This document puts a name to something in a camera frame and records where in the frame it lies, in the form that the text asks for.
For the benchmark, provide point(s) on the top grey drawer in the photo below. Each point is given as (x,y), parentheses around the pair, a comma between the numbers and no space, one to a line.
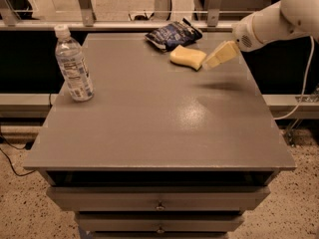
(158,199)

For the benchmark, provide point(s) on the lower grey drawer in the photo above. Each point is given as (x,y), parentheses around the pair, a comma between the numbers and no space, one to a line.
(158,222)

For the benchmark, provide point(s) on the yellow wavy sponge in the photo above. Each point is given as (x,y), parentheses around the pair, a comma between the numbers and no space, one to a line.
(187,57)

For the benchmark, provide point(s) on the grey drawer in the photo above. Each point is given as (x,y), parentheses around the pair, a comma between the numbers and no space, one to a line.
(158,222)
(158,199)

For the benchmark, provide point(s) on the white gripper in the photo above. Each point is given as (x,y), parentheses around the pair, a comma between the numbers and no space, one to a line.
(243,34)

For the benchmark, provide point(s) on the grey drawer cabinet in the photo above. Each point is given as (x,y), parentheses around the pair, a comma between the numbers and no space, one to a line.
(153,124)

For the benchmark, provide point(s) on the clear plastic water bottle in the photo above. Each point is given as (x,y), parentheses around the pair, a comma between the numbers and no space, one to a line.
(72,65)

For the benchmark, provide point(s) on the blue chip bag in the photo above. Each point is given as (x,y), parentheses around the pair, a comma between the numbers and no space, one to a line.
(177,33)

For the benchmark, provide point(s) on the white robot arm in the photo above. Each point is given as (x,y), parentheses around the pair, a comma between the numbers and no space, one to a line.
(284,20)

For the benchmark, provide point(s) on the metal railing frame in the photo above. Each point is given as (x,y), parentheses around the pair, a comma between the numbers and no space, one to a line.
(108,15)

